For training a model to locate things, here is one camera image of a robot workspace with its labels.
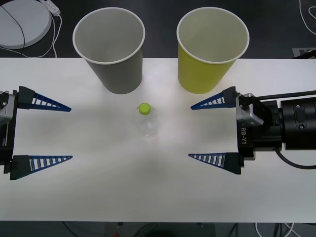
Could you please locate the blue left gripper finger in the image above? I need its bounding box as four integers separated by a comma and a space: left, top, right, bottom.
16, 85, 73, 113
9, 155, 74, 181

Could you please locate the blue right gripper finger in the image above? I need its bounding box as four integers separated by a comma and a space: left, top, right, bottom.
190, 86, 237, 111
188, 152, 245, 175

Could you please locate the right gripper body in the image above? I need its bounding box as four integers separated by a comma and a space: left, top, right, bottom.
236, 100, 282, 161

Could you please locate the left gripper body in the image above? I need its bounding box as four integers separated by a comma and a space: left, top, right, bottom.
0, 90, 18, 174

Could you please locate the clear bottle with green cap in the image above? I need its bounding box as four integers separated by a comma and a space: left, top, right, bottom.
136, 102, 158, 139

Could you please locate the yellow-green plastic waste bin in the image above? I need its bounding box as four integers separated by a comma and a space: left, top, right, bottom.
176, 6, 250, 94

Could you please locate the grey marker board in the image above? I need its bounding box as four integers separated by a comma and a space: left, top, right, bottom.
292, 47, 316, 59

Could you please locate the grey plastic waste bin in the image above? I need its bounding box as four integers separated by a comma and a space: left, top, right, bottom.
72, 7, 146, 95

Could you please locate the white power strip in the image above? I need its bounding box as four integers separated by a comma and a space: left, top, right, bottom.
40, 0, 61, 17

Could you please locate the white power strip cable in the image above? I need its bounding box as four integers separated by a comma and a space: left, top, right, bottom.
0, 13, 63, 59

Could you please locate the white cable under table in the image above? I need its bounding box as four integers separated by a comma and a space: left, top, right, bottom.
255, 222, 298, 237

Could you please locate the thin black cable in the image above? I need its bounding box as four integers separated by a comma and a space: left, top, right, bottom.
0, 4, 27, 50

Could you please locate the round grey base plate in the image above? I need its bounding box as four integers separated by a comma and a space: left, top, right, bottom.
0, 0, 52, 49

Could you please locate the white looped cable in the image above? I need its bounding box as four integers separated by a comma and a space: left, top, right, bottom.
298, 0, 316, 34

